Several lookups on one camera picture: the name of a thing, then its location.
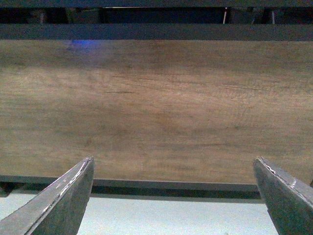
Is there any wooden shelf board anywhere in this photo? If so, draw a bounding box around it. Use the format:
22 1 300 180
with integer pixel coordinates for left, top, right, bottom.
0 40 313 184

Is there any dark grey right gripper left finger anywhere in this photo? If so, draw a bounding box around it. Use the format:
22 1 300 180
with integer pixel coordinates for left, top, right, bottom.
0 156 94 235

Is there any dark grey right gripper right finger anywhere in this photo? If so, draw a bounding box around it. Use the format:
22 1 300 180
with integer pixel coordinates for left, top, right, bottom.
253 157 313 235

